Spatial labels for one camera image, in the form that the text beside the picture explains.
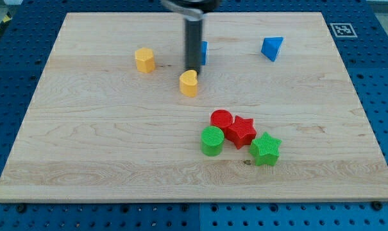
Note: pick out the blue cube block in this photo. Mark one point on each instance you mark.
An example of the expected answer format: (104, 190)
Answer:
(204, 50)

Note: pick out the blue triangle block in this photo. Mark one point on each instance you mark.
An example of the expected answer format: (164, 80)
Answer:
(271, 47)

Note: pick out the red cylinder block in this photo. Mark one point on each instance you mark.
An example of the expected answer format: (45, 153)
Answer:
(222, 119)

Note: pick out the green cylinder block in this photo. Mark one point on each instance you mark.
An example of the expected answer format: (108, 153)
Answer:
(212, 139)

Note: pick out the yellow heart block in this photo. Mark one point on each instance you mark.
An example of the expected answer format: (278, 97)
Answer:
(189, 83)

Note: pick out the red star block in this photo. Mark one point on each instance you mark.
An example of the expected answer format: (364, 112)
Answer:
(241, 132)

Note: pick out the yellow pentagon block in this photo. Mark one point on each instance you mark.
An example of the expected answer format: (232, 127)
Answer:
(145, 60)

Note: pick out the wooden board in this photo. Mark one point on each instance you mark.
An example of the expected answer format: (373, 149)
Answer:
(97, 130)

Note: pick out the green star block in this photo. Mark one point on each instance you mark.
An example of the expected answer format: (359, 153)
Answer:
(265, 150)

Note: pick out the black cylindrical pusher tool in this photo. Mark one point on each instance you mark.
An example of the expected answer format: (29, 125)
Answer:
(193, 44)

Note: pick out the white fiducial marker tag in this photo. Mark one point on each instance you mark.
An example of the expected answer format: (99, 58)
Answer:
(343, 30)

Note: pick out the black yellow hazard tape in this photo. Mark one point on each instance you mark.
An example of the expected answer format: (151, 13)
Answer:
(5, 22)

